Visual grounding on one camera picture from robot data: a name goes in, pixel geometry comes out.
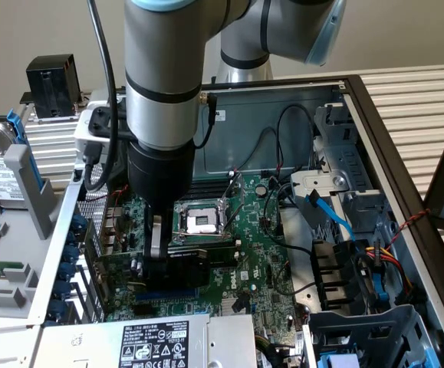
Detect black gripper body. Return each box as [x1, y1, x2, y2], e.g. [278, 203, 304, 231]
[126, 140, 196, 212]

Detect black CPU cooler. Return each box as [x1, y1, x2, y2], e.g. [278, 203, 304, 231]
[19, 53, 88, 124]

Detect blue SATA wire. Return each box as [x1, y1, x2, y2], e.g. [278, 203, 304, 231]
[304, 189, 357, 243]

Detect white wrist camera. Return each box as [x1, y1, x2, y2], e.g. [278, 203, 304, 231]
[74, 101, 130, 154]

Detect black fan shroud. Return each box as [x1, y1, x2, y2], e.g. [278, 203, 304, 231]
[309, 237, 373, 312]

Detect metal socket cover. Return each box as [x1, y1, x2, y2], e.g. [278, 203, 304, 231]
[219, 170, 245, 239]

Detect silver bay bracket plate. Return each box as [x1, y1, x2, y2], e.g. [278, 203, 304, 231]
[289, 170, 351, 204]

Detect black RAM slot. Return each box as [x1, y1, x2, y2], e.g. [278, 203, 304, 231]
[171, 240, 242, 254]
[191, 174, 235, 187]
[190, 183, 232, 196]
[191, 179, 233, 192]
[189, 188, 231, 202]

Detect dark RAM stick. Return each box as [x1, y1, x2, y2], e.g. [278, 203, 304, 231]
[206, 247, 241, 268]

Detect black angled plug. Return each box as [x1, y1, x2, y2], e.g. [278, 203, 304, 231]
[231, 291, 250, 314]

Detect grey parts rack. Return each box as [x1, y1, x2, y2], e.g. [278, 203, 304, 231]
[0, 143, 61, 320]

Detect multicolour power wire bundle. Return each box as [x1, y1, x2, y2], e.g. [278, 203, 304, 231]
[354, 239, 417, 297]

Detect green motherboard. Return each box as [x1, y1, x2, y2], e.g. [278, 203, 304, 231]
[104, 172, 304, 350]

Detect green graphics card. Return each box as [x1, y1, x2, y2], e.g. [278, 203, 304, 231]
[84, 220, 212, 304]

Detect blue plastic clip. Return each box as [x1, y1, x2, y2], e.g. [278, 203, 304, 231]
[370, 271, 390, 305]

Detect blue expansion slot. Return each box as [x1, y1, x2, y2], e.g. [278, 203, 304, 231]
[134, 287, 201, 302]

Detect CPU socket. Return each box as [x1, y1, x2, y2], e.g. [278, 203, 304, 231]
[171, 199, 235, 245]

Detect red black twisted wire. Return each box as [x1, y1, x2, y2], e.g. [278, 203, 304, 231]
[389, 209, 432, 246]
[84, 183, 133, 248]

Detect silver power supply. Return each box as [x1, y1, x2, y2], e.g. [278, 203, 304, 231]
[33, 314, 259, 368]

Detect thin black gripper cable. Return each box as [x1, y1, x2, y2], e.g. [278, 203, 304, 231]
[192, 90, 219, 150]

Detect braided power cable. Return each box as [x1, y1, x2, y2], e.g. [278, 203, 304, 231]
[255, 333, 298, 368]

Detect thick black camera cable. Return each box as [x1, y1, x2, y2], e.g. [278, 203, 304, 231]
[83, 0, 120, 192]

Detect grey metal disk bay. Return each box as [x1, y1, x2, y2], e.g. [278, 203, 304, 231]
[301, 304, 444, 368]

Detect blue disk carrier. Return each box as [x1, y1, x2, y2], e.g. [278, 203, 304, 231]
[5, 109, 43, 192]

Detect open metal PC case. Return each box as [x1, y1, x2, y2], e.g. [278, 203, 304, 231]
[25, 74, 444, 368]

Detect silver optical drive cage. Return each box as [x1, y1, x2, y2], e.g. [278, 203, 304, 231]
[312, 102, 399, 246]

